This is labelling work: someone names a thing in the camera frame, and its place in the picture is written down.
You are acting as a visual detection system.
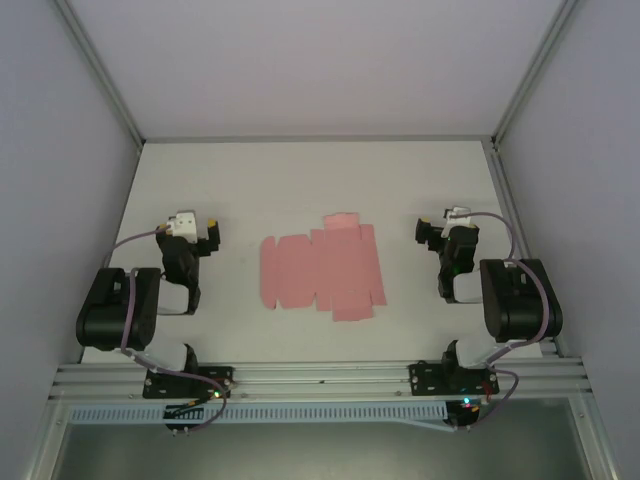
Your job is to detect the aluminium frame post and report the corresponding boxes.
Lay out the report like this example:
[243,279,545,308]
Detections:
[52,0,147,149]
[491,0,584,147]

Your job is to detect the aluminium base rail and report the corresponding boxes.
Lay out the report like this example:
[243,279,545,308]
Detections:
[49,352,596,401]

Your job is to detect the pink cardboard box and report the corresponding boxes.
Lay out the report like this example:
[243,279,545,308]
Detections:
[258,212,389,324]

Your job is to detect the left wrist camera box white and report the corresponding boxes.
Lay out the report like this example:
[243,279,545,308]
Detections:
[159,210,201,244]

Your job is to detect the grey slotted cable duct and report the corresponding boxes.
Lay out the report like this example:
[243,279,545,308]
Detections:
[67,403,451,427]

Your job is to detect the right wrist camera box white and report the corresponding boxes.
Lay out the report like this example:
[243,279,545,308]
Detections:
[442,205,474,236]

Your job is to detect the aluminium frame leg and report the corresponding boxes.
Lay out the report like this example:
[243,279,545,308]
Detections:
[19,397,74,480]
[569,389,624,480]

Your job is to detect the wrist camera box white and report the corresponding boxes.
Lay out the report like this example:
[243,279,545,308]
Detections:
[442,205,474,236]
[159,210,201,244]

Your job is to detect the black electronics board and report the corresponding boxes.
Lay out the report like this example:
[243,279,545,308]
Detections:
[162,399,206,439]
[447,397,484,434]

